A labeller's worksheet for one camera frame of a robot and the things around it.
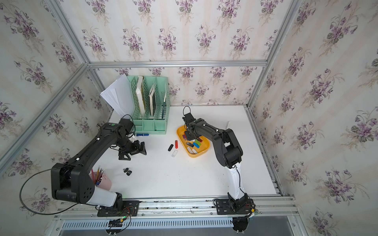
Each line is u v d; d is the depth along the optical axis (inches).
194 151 36.6
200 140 38.7
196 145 38.2
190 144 38.0
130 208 28.7
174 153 36.7
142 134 39.8
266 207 29.4
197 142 38.6
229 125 41.1
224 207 28.7
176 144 38.4
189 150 36.6
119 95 37.4
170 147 37.6
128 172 33.0
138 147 28.7
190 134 34.3
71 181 16.3
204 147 38.2
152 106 41.4
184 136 39.7
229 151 21.2
